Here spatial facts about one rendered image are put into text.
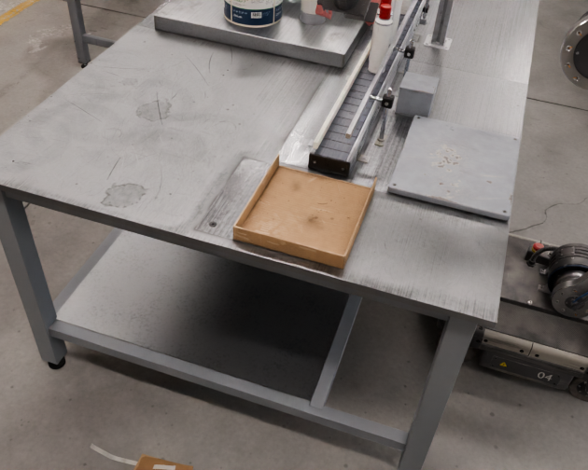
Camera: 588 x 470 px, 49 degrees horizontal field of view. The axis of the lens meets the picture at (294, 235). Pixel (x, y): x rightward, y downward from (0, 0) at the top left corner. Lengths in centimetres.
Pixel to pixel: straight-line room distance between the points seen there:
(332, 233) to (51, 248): 151
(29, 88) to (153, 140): 207
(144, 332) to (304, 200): 77
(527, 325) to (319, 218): 96
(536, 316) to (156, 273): 128
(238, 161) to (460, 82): 82
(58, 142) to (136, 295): 62
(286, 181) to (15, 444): 117
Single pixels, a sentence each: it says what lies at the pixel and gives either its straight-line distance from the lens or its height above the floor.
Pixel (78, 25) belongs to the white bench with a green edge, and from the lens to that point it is 380.
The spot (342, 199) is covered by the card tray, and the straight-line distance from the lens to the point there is 159.
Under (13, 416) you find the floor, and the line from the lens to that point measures 228.
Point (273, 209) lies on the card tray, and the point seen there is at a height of 83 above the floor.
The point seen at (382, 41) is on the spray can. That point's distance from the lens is 198.
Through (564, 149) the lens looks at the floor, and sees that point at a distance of 359.
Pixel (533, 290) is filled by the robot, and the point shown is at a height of 26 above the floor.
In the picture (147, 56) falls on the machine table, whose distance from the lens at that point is 219.
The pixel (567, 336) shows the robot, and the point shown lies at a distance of 228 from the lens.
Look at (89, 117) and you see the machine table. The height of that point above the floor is 83.
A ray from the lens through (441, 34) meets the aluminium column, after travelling 236.
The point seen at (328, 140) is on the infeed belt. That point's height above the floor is 88.
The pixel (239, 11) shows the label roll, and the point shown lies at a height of 93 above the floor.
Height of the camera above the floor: 184
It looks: 43 degrees down
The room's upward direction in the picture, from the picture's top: 4 degrees clockwise
